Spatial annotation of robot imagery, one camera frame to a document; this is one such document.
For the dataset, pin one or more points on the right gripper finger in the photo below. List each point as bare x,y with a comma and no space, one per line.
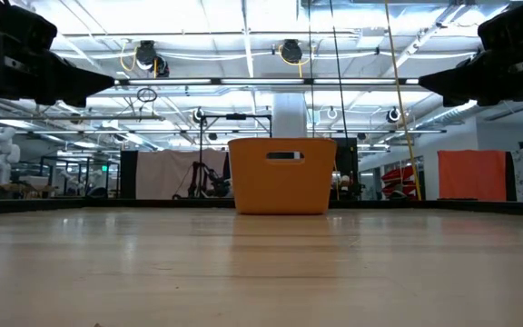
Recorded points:
456,84

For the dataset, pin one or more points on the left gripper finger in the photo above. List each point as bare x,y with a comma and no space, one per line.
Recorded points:
75,86

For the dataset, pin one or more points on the orange plastic basket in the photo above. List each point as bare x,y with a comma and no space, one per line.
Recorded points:
282,186

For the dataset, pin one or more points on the black background robot arm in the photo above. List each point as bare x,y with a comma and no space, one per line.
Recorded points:
207,181

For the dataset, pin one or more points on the small round ceiling reel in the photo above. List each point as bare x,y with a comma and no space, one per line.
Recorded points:
393,114
198,115

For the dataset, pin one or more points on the round black ceiling reel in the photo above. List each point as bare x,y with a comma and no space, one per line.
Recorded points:
291,50
145,52

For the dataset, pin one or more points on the small black ceiling fixture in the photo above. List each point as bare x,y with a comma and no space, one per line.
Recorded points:
162,68

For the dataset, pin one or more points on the red fabric panel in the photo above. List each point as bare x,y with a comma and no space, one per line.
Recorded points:
470,175

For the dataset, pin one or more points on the black upright panel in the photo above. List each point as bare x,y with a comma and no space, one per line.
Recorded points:
128,175

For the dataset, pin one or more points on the red stacked crates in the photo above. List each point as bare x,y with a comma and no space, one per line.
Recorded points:
400,179

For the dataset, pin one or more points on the beige curtain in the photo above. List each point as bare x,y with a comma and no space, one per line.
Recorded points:
161,175

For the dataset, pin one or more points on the black metal table frame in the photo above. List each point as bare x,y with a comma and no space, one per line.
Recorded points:
39,205

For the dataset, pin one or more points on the black camera stand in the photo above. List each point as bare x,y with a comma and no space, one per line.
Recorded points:
236,116

